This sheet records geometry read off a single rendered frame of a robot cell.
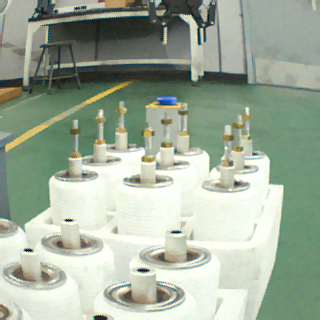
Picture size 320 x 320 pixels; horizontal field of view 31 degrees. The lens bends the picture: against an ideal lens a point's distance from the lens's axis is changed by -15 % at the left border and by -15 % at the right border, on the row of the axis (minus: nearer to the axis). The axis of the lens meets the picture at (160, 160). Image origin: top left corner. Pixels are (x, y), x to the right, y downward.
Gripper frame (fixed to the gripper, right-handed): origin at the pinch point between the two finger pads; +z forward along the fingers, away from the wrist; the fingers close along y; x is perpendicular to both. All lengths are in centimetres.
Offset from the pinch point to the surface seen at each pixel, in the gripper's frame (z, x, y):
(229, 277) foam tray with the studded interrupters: 34.3, -34.5, 0.6
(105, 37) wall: 1, 493, 20
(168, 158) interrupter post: 20.5, -12.0, -4.9
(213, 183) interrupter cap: 21.7, -25.1, -0.6
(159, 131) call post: 20.7, 15.8, -2.0
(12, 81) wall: 41, 523, -82
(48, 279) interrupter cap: 22, -62, -25
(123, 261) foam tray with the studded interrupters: 32.6, -27.9, -14.4
